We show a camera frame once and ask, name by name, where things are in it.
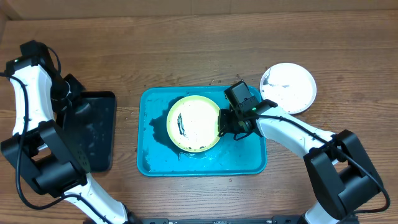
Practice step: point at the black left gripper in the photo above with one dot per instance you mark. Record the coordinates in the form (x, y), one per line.
(62, 106)

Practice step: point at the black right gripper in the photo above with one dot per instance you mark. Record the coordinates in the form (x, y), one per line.
(226, 127)

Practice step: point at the yellow-green plate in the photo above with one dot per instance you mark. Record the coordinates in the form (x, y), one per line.
(192, 123)

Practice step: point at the white plate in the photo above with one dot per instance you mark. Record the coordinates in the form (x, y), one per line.
(289, 85)

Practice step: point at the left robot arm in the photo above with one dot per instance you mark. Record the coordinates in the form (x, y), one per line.
(62, 134)

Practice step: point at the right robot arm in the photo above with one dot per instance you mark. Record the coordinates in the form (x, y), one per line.
(343, 178)

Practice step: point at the black water tray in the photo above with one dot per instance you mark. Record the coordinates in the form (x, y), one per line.
(94, 132)

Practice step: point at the teal plastic tray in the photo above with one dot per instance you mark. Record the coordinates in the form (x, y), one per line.
(158, 156)

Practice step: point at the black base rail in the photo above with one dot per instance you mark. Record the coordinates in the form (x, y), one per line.
(290, 219)

